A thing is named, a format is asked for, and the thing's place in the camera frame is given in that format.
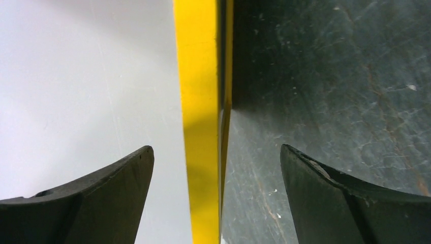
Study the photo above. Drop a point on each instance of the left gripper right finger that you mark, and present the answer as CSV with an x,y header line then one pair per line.
x,y
329,206

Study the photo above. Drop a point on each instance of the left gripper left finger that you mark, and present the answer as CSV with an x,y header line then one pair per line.
x,y
104,206

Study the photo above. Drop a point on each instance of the yellow wooden picture frame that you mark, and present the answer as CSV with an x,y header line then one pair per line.
x,y
204,54

